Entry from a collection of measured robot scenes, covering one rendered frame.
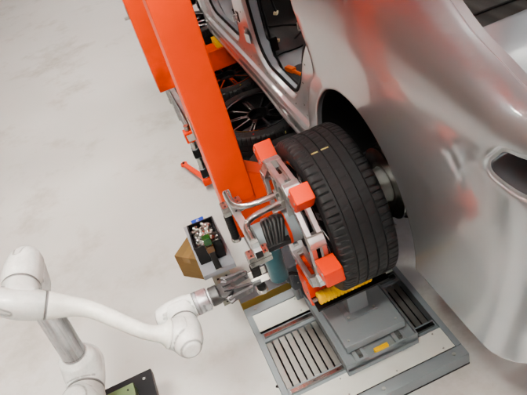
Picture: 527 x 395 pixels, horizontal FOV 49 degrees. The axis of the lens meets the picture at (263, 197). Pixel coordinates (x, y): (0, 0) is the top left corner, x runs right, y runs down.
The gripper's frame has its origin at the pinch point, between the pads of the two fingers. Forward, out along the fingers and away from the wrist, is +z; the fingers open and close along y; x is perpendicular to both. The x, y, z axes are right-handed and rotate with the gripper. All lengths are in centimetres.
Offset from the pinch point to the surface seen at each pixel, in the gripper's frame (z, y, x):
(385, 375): 37, 14, -75
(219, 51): 54, -253, -17
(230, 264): -6, -54, -38
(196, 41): 14, -60, 71
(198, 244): -17, -66, -28
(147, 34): 8, -253, 14
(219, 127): 12, -60, 32
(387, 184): 63, -11, 6
